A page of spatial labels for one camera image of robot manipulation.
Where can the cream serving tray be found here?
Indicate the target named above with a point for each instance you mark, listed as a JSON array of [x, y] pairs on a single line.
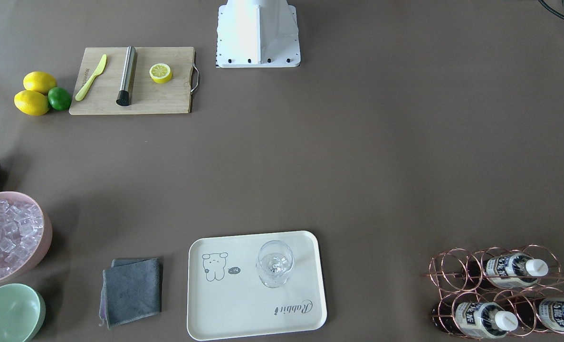
[[226, 295]]

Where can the pink bowl of ice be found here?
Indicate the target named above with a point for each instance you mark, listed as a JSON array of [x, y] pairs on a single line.
[[25, 234]]

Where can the yellow plastic knife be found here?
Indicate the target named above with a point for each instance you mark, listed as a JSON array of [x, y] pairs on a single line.
[[81, 94]]

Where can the yellow lemon outer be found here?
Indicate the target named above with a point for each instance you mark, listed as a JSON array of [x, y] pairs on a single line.
[[31, 102]]

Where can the green lime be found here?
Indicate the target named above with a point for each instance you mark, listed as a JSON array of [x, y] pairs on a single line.
[[59, 99]]

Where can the half lemon slice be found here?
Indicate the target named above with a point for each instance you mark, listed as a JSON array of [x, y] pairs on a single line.
[[160, 73]]

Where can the wine glass on tray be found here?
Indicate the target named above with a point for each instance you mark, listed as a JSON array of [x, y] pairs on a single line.
[[275, 261]]

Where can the steel muddler black tip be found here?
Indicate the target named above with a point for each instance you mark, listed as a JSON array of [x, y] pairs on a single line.
[[124, 95]]

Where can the copper wire bottle basket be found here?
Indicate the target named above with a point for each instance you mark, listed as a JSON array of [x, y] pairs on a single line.
[[445, 272]]

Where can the bamboo cutting board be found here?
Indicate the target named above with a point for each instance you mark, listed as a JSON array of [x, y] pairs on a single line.
[[146, 96]]

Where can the mint green bowl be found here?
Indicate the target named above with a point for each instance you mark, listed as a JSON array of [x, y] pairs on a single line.
[[22, 312]]

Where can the grey folded cloth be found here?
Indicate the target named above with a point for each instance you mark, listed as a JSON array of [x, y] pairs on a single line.
[[131, 290]]

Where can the yellow lemon near board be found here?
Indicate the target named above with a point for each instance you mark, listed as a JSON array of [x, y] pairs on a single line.
[[39, 81]]

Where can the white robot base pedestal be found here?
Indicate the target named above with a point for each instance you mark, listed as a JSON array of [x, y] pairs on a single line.
[[257, 34]]

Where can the tea bottle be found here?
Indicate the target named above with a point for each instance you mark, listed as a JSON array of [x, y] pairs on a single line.
[[474, 320], [546, 313], [515, 270]]

